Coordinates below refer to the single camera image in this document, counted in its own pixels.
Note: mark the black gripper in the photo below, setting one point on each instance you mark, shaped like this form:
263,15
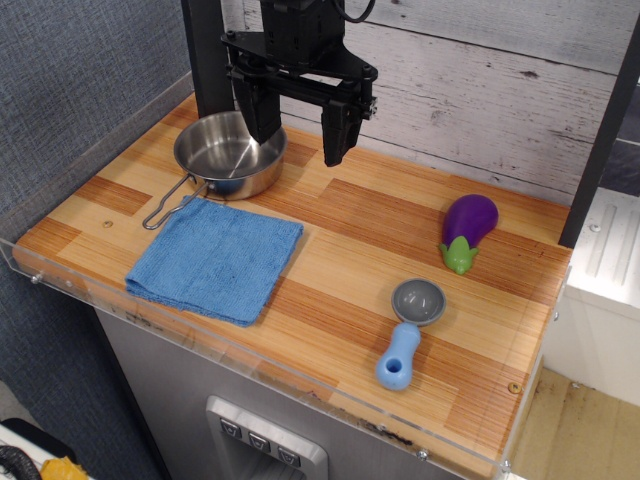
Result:
300,53

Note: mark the stainless steel saucepan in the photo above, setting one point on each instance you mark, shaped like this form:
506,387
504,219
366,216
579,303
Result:
219,157

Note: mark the blue folded cloth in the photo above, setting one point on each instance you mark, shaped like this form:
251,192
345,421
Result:
215,261

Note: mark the purple toy eggplant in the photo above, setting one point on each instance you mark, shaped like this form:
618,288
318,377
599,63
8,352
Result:
468,220

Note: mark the grey blue toy scoop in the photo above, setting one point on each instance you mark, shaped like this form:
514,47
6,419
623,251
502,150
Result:
417,303

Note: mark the grey toy fridge cabinet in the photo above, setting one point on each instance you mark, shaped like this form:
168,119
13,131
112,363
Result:
171,385

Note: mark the silver dispenser button panel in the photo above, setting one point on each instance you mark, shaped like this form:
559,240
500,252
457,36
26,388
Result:
251,447

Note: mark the clear acrylic edge guard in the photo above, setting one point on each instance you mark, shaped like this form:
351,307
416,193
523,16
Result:
286,350

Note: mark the white appliance right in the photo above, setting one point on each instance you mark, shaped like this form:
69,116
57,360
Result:
593,337

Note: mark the yellow object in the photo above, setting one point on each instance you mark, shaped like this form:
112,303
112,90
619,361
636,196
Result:
62,469

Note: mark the black mesh object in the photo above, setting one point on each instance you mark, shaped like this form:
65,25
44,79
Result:
18,464

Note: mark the black vertical post left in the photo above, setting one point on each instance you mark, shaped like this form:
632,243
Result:
204,27

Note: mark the black vertical post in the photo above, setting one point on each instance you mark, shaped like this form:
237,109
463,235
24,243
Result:
612,120
204,27

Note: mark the black vertical post right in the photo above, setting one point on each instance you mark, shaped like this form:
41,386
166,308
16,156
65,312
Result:
612,120

